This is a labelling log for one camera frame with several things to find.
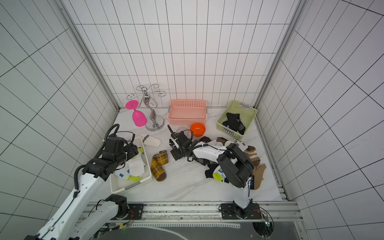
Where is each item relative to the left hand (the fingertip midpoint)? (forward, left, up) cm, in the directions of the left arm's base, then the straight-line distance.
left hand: (131, 152), depth 78 cm
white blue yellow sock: (-8, +5, -9) cm, 13 cm away
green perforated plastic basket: (+40, -74, -13) cm, 86 cm away
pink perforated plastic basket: (+42, -28, -13) cm, 52 cm away
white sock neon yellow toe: (-6, -48, -13) cm, 50 cm away
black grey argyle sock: (-1, -44, -13) cm, 46 cm away
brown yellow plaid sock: (-4, -12, -12) cm, 17 cm away
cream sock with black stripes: (+16, -4, -13) cm, 21 cm away
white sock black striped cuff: (-4, -2, -7) cm, 9 cm away
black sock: (+33, -63, -14) cm, 73 cm away
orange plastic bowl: (+25, -36, -12) cm, 46 cm away
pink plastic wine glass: (+22, +1, +3) cm, 22 cm away
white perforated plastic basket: (-12, +8, -13) cm, 20 cm away
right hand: (+11, -24, -12) cm, 28 cm away
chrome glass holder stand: (+32, -5, -14) cm, 36 cm away
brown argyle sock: (+17, -51, -13) cm, 55 cm away
